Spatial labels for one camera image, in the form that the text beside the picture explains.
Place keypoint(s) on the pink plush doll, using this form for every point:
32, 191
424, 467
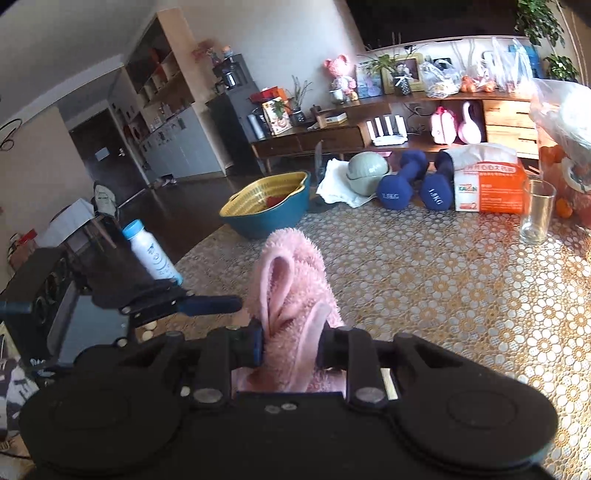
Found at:
339, 71

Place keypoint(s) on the large clear plastic bags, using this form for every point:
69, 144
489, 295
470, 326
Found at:
503, 64

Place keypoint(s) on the pink small bag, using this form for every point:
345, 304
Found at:
443, 127

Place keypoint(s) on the white flat box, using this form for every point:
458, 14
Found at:
332, 120

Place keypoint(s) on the dining chair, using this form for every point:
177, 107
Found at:
105, 203

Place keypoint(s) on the small figurine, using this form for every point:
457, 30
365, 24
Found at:
226, 51

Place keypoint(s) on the small dark teapot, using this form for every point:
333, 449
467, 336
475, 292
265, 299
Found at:
315, 111

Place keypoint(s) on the tall leafy houseplant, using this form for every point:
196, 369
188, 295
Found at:
538, 23

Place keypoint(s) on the red box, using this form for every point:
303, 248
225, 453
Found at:
268, 94

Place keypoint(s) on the black white patterned cloth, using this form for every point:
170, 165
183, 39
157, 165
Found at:
16, 397

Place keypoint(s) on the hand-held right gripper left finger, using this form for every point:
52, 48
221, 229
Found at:
256, 346

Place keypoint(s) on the pile of oranges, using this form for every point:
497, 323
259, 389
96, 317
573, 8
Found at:
475, 84

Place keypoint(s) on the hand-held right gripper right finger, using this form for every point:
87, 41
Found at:
330, 351

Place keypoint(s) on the green ceramic lidded pot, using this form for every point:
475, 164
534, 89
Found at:
367, 173

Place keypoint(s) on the small metal cup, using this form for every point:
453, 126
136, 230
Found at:
337, 96

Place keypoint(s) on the white bottle with blue cap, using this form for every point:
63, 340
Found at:
152, 258

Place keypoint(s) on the orange and white tissue box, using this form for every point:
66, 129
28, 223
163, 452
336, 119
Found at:
489, 184

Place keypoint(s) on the wooden television cabinet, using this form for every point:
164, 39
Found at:
323, 136

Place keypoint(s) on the clear plastic bag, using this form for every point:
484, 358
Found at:
561, 110

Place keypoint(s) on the clear container of fruit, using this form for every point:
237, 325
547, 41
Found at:
572, 184

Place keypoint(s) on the coffee machine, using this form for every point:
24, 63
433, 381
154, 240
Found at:
233, 76

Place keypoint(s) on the flat screen television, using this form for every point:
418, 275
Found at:
438, 18

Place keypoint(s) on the wall shelving unit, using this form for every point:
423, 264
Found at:
171, 92

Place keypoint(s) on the blue dumbbell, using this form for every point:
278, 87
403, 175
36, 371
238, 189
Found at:
397, 191
436, 191

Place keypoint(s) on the vase with dry twigs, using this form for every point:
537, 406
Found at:
298, 113

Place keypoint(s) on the blue box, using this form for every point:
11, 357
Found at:
534, 62

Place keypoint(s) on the white cylinder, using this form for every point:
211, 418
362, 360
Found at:
256, 127

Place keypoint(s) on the white router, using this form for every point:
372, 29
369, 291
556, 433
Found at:
388, 131

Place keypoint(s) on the clear drinking glass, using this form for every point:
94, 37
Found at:
538, 217

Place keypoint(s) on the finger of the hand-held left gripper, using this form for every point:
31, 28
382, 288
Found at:
212, 305

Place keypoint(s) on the white side table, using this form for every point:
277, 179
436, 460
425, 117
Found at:
64, 221

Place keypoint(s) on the unframed photo print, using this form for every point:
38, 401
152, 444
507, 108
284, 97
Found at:
367, 83

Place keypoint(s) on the vase of pink flowers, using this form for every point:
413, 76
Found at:
205, 51

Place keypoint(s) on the printed paper bag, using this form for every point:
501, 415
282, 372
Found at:
277, 117

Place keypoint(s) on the plastic bag of snacks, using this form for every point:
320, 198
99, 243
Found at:
441, 81

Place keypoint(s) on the black tall cabinet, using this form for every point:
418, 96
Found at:
231, 124

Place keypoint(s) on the small potted plant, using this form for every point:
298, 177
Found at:
400, 83

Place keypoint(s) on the cream picture frame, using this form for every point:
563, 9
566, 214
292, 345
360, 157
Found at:
415, 74

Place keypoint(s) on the pink swan figure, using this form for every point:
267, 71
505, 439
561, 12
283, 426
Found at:
471, 129

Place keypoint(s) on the yellow plastic colander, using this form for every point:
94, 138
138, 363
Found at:
251, 196

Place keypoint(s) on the teal bowl yellow colander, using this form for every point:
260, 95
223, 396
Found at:
272, 221

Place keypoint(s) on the pink fluffy towel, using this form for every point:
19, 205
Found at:
291, 277

